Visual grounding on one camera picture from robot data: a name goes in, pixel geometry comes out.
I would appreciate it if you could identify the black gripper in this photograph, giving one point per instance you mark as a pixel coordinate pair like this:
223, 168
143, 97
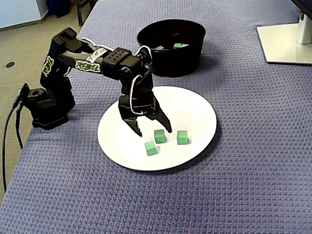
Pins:
139, 107

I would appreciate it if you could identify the black robot arm with stickers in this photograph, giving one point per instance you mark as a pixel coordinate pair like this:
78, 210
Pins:
56, 97

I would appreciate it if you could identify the white round plate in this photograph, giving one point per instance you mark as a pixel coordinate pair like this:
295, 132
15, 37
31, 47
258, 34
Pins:
192, 117

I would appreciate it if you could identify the black round bowl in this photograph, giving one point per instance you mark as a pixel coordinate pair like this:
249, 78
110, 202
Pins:
170, 61

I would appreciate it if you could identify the blue textured table cloth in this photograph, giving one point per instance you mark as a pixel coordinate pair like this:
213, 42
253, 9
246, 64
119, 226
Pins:
243, 170

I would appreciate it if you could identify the black controller board holder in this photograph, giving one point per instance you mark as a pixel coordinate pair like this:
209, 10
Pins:
24, 91

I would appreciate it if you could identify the dark chair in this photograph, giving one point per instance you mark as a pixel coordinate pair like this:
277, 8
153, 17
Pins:
81, 12

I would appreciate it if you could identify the blue bin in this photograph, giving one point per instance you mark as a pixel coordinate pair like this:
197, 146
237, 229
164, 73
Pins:
58, 7

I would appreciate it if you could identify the black floor socket cover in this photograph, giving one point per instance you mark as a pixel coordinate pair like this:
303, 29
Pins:
10, 64

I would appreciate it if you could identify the white monitor stand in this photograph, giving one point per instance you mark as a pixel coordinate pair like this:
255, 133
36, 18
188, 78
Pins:
280, 41

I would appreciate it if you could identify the black monitor screen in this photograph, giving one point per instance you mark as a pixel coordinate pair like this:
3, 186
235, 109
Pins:
306, 5

